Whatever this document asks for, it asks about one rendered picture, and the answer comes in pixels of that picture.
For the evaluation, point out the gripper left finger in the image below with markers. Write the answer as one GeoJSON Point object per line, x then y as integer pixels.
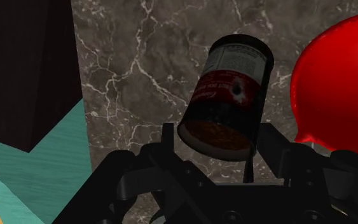
{"type": "Point", "coordinates": [154, 173]}

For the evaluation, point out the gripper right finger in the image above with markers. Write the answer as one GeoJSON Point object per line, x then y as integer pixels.
{"type": "Point", "coordinates": [309, 167]}

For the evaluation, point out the red glossy rounded object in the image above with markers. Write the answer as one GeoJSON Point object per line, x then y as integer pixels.
{"type": "Point", "coordinates": [336, 90]}

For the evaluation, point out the red and white labelled can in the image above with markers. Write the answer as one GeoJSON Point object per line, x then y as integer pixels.
{"type": "Point", "coordinates": [231, 102]}

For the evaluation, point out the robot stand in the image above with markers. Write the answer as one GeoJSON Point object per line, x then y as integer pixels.
{"type": "Point", "coordinates": [23, 71]}

